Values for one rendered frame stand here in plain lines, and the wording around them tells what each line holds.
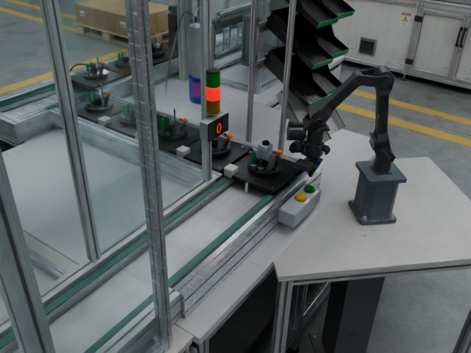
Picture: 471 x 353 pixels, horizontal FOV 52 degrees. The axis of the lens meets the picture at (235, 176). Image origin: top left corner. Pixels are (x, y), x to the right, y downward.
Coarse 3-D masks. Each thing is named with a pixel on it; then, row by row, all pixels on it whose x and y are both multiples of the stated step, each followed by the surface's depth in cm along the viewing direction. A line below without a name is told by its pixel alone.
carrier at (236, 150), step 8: (216, 144) 206; (232, 144) 214; (240, 144) 214; (216, 152) 204; (224, 152) 204; (232, 152) 208; (240, 152) 208; (216, 160) 202; (224, 160) 202; (232, 160) 202; (216, 168) 196
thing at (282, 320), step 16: (384, 272) 172; (400, 272) 171; (416, 272) 173; (288, 288) 167; (336, 288) 214; (352, 288) 202; (368, 288) 203; (288, 304) 171; (336, 304) 215; (352, 304) 207; (368, 304) 209; (288, 320) 176; (336, 320) 217; (352, 320) 213; (368, 320) 215; (272, 336) 185; (320, 336) 244; (336, 336) 218; (352, 336) 219; (368, 336) 221; (464, 336) 203; (272, 352) 188; (320, 352) 236; (336, 352) 224; (352, 352) 225; (368, 352) 237; (464, 352) 204
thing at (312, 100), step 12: (276, 48) 202; (276, 60) 199; (300, 60) 206; (276, 72) 201; (300, 72) 208; (300, 84) 204; (312, 84) 206; (300, 96) 197; (312, 96) 202; (324, 96) 204
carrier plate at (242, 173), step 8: (240, 160) 202; (248, 160) 202; (280, 160) 203; (288, 160) 203; (240, 168) 197; (288, 168) 198; (232, 176) 193; (240, 176) 191; (248, 176) 192; (256, 176) 192; (280, 176) 192; (288, 176) 192; (256, 184) 187; (264, 184) 187; (272, 184) 187; (280, 184) 187; (272, 192) 184
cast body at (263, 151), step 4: (264, 140) 191; (260, 144) 190; (264, 144) 189; (268, 144) 190; (272, 144) 191; (260, 148) 191; (264, 148) 189; (268, 148) 190; (272, 148) 193; (256, 152) 193; (260, 152) 192; (264, 152) 190; (268, 152) 191; (272, 152) 191; (256, 156) 194; (260, 156) 192; (264, 156) 191; (268, 156) 190; (272, 156) 192; (268, 160) 191
